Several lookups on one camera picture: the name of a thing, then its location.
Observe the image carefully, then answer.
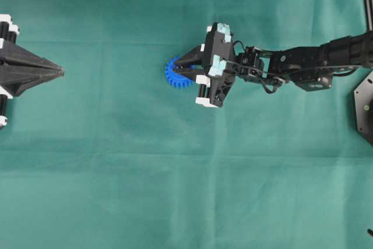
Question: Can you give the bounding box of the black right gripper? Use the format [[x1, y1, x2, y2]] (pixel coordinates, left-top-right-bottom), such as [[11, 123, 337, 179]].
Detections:
[[173, 22, 235, 107]]

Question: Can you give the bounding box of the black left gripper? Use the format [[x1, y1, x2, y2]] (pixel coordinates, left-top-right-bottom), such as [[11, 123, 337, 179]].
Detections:
[[1, 14, 65, 128]]

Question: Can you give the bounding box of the blue plastic gear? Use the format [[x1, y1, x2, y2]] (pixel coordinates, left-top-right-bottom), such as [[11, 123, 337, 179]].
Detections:
[[164, 56, 193, 89]]

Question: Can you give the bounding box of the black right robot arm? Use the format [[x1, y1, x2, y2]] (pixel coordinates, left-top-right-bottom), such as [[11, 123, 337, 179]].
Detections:
[[173, 22, 372, 108]]

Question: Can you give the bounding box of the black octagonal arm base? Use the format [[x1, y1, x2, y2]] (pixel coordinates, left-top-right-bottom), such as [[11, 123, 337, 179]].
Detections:
[[354, 72, 372, 145]]

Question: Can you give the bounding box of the green table cloth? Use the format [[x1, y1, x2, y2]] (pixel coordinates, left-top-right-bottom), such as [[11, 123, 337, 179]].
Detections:
[[1, 0, 372, 248]]

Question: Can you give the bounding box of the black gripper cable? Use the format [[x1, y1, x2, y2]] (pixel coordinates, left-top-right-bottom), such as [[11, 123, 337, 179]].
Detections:
[[233, 40, 295, 94]]

